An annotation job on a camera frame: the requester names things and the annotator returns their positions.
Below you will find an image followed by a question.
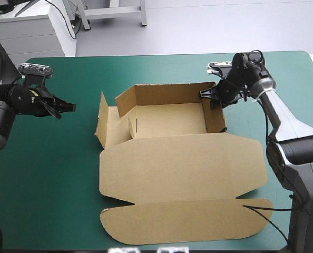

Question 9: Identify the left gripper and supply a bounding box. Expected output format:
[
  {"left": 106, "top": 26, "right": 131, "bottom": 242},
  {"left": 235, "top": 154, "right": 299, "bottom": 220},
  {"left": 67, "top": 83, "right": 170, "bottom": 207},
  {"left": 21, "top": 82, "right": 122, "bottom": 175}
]
[{"left": 24, "top": 87, "right": 77, "bottom": 120}]

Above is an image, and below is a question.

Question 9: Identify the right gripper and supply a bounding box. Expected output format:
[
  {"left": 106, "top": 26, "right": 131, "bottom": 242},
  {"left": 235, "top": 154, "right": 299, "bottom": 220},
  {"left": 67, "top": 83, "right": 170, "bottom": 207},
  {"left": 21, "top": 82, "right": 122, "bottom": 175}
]
[{"left": 198, "top": 77, "right": 248, "bottom": 110}]

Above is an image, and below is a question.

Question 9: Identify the brown cardboard box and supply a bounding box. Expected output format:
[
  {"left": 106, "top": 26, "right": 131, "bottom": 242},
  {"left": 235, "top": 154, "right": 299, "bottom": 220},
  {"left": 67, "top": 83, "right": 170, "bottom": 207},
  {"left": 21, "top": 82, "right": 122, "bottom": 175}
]
[{"left": 94, "top": 81, "right": 275, "bottom": 246}]

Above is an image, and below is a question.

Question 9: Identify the white drawer cabinet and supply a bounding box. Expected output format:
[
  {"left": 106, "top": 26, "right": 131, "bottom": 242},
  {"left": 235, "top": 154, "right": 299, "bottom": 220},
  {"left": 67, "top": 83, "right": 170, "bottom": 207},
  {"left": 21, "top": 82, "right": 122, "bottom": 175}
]
[{"left": 0, "top": 0, "right": 77, "bottom": 66}]

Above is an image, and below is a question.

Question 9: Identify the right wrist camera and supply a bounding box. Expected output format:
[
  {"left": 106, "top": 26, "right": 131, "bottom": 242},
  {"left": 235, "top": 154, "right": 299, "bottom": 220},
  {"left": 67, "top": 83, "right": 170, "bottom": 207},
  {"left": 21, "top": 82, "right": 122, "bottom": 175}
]
[{"left": 206, "top": 61, "right": 236, "bottom": 79}]

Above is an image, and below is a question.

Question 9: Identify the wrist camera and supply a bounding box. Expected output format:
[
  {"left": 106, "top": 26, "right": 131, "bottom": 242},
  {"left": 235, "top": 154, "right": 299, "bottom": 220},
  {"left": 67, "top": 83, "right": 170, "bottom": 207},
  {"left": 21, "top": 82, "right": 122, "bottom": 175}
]
[
  {"left": 206, "top": 61, "right": 236, "bottom": 79},
  {"left": 17, "top": 63, "right": 53, "bottom": 92}
]

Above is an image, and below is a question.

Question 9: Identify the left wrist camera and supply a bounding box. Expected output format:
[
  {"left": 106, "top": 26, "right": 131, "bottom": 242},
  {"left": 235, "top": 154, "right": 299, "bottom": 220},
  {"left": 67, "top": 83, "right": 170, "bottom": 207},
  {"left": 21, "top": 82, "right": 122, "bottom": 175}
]
[{"left": 17, "top": 63, "right": 53, "bottom": 92}]

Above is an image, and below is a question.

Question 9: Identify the thin black floor cable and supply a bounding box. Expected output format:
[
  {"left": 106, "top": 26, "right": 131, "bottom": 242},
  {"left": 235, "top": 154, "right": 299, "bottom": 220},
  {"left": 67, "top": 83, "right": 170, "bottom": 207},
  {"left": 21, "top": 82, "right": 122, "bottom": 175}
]
[{"left": 44, "top": 0, "right": 84, "bottom": 41}]

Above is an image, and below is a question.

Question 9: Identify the grey metal table frame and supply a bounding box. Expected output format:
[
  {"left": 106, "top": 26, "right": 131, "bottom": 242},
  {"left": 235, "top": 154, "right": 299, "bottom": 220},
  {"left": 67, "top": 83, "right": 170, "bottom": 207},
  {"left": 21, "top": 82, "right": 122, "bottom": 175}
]
[{"left": 76, "top": 0, "right": 149, "bottom": 31}]

